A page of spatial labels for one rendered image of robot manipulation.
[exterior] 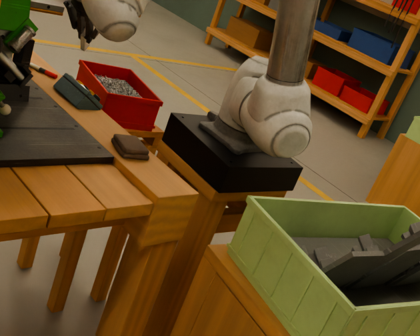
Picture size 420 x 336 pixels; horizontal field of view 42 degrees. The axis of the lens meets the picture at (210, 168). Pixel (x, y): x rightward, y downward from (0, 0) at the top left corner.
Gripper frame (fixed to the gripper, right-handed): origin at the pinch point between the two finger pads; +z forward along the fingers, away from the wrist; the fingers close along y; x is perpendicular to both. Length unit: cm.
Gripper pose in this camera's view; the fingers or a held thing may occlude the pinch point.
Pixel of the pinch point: (85, 39)
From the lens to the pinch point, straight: 170.9
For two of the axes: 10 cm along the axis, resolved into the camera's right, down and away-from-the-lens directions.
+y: -8.8, -4.7, 0.1
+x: -4.2, 7.8, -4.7
